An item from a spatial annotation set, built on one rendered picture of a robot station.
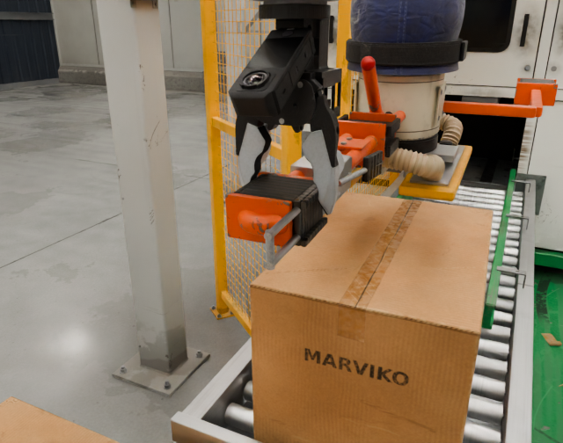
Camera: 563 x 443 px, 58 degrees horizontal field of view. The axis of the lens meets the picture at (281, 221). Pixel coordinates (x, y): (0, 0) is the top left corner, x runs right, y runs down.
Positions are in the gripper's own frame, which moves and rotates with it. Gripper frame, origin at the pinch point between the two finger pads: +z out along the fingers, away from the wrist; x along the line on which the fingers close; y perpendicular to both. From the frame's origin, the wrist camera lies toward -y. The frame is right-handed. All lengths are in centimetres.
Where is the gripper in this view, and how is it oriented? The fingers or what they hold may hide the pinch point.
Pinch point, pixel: (284, 202)
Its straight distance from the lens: 55.4
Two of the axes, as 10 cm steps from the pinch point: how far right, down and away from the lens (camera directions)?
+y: 4.3, -3.3, 8.4
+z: 0.0, 9.3, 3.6
